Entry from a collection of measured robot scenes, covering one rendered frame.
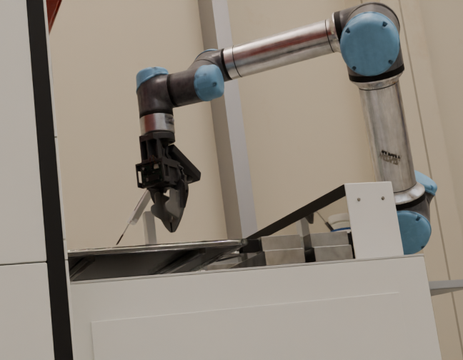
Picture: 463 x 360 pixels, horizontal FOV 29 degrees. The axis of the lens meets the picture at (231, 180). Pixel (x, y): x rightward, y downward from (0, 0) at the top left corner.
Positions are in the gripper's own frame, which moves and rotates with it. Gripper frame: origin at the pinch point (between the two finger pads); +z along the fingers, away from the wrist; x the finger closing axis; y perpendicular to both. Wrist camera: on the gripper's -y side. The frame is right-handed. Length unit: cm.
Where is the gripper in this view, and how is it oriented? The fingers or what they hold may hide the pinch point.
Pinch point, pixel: (173, 226)
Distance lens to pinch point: 193.0
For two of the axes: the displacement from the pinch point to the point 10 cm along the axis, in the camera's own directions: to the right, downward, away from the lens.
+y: -4.9, -1.3, -8.6
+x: 8.6, -2.2, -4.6
